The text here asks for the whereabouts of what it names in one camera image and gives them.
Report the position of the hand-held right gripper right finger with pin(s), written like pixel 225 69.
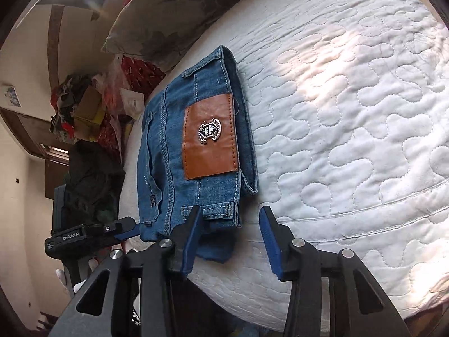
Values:
pixel 272 249

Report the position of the yellow cardboard box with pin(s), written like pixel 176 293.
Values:
pixel 89 110

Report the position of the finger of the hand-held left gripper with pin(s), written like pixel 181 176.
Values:
pixel 135 230

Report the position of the blue denim pants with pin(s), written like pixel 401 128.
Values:
pixel 196 154

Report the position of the wall sticker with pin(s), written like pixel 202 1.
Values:
pixel 11 95

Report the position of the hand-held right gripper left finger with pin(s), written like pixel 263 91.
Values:
pixel 187 249

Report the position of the pile of colourful clothes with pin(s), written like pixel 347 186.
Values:
pixel 65 112

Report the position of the white quilted bedspread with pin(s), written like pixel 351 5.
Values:
pixel 333 130

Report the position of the black cloth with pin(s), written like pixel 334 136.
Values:
pixel 93 182

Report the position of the dark wooden door frame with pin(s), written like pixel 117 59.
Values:
pixel 52 59

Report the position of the grey floral pillow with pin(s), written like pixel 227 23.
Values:
pixel 182 14

